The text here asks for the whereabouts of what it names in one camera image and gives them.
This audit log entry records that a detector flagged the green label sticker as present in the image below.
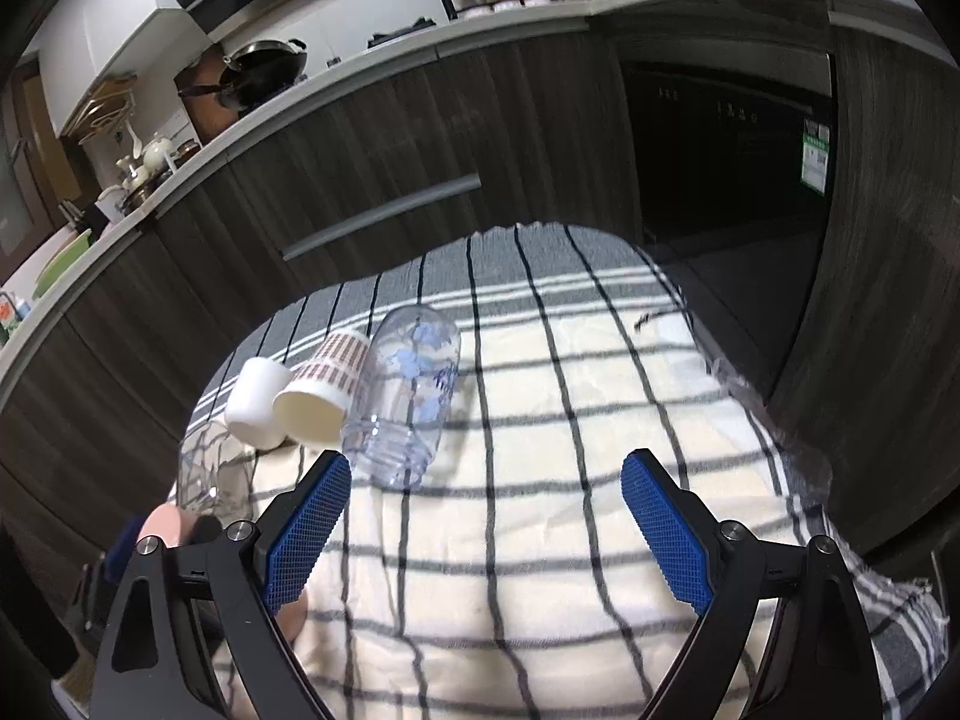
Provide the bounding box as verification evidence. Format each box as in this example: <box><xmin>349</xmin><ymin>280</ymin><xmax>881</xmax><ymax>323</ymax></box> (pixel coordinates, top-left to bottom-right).
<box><xmin>800</xmin><ymin>118</ymin><xmax>833</xmax><ymax>197</ymax></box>

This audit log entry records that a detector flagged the clear plastic sheet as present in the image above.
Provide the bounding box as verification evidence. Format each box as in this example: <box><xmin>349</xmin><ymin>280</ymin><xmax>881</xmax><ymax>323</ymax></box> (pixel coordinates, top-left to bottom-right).
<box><xmin>705</xmin><ymin>356</ymin><xmax>835</xmax><ymax>497</ymax></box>

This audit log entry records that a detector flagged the black built-in oven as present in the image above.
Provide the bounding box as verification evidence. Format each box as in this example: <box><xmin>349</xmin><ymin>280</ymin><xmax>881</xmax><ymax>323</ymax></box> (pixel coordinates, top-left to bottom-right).
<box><xmin>621</xmin><ymin>52</ymin><xmax>838</xmax><ymax>242</ymax></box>

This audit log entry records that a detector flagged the checked cream blanket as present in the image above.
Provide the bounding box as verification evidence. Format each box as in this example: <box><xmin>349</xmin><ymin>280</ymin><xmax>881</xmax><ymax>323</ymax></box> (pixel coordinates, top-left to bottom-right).
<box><xmin>166</xmin><ymin>223</ymin><xmax>950</xmax><ymax>720</ymax></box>

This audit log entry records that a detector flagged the clear glass cup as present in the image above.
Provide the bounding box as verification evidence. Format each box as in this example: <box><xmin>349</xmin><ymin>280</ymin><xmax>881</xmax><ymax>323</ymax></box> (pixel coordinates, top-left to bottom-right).
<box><xmin>176</xmin><ymin>420</ymin><xmax>256</xmax><ymax>522</ymax></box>

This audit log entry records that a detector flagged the gas stove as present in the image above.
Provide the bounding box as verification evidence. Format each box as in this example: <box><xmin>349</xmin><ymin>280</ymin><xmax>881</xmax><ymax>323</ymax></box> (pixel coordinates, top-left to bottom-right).
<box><xmin>366</xmin><ymin>25</ymin><xmax>437</xmax><ymax>50</ymax></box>

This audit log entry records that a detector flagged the white teapot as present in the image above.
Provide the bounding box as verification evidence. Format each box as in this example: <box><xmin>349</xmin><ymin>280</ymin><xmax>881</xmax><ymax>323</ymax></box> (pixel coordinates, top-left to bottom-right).
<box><xmin>141</xmin><ymin>133</ymin><xmax>178</xmax><ymax>171</ymax></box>

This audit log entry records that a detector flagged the small white cup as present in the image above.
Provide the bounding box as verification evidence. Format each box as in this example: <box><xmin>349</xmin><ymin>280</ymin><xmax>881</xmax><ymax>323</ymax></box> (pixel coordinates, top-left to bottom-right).
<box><xmin>225</xmin><ymin>358</ymin><xmax>292</xmax><ymax>449</ymax></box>

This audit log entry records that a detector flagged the dark wood kitchen cabinet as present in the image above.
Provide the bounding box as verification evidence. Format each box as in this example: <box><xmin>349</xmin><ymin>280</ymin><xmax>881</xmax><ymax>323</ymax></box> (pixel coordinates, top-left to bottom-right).
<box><xmin>0</xmin><ymin>11</ymin><xmax>960</xmax><ymax>578</ymax></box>

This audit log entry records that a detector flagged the paper cup brown pattern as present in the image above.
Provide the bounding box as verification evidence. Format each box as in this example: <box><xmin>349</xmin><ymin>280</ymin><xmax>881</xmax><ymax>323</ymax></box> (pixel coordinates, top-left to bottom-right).
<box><xmin>272</xmin><ymin>328</ymin><xmax>370</xmax><ymax>445</ymax></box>

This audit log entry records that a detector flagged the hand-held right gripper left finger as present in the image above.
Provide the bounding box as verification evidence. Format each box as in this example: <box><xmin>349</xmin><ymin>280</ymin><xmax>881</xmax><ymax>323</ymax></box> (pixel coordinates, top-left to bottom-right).
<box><xmin>90</xmin><ymin>448</ymin><xmax>353</xmax><ymax>720</ymax></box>

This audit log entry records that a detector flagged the clear plastic bottle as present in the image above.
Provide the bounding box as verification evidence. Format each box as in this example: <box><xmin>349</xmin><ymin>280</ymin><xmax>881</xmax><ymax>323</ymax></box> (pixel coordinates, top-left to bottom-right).
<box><xmin>341</xmin><ymin>304</ymin><xmax>462</xmax><ymax>488</ymax></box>

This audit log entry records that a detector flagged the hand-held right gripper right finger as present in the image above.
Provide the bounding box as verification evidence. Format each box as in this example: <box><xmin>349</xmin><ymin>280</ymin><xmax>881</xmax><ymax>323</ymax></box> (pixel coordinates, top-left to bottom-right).
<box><xmin>621</xmin><ymin>448</ymin><xmax>899</xmax><ymax>720</ymax></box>

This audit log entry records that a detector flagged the black wok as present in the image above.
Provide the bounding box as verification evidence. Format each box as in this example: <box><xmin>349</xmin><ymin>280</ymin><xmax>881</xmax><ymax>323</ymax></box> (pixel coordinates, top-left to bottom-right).
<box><xmin>177</xmin><ymin>37</ymin><xmax>311</xmax><ymax>110</ymax></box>

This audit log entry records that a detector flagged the grey drawer handle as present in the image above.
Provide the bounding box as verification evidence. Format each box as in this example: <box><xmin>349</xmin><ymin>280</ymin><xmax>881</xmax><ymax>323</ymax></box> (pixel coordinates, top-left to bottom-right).
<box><xmin>281</xmin><ymin>174</ymin><xmax>482</xmax><ymax>262</ymax></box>

